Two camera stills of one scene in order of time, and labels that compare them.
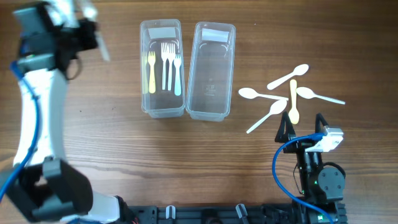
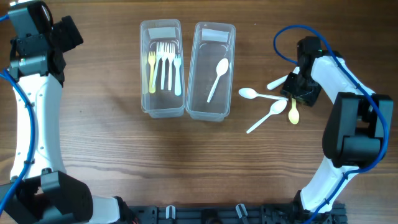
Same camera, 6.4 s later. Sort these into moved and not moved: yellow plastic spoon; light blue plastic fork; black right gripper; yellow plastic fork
Moved: black right gripper
Not moved: light blue plastic fork; yellow plastic fork; yellow plastic spoon
